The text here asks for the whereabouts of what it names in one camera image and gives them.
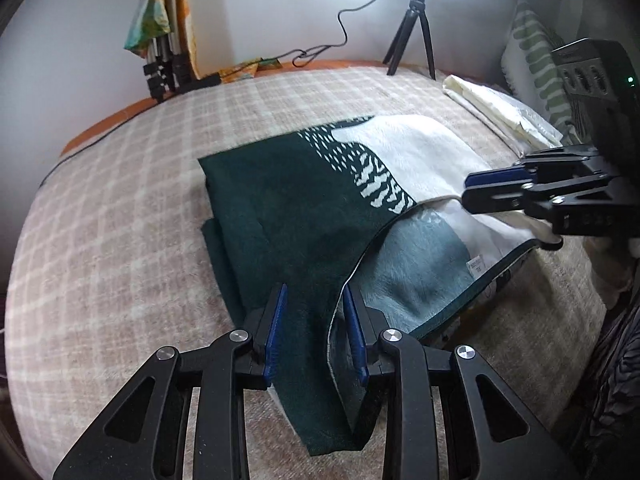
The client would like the folded grey tripod stand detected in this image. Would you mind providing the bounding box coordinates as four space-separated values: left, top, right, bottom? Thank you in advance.
143 0 196 103

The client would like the orange floral scarf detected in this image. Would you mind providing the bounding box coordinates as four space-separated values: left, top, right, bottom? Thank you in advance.
124 0 281 84

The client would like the black camera box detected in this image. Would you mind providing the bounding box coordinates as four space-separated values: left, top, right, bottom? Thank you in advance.
551 38 639 166

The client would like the green and white patterned cloth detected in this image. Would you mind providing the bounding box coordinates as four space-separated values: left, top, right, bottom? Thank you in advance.
200 115 561 456

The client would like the cream folded pillowcase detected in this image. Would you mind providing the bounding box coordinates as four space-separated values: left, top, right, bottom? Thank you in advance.
442 75 562 156

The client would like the small black tripod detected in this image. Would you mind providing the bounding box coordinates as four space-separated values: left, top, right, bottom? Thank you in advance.
383 0 437 80

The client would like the green striped pillow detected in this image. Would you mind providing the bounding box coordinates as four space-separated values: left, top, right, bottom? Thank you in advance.
501 0 580 145

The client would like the black power cable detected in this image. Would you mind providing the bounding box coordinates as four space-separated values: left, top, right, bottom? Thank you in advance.
37 0 399 189

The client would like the beige checkered bed cover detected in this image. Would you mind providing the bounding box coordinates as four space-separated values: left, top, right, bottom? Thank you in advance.
6 66 605 479

